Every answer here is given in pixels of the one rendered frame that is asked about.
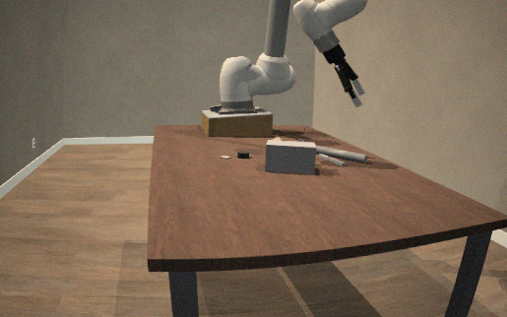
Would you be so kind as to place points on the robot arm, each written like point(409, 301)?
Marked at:
point(272, 74)

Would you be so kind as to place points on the dark grey disc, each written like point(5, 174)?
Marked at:
point(243, 155)

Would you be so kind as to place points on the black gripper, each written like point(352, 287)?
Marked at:
point(332, 56)

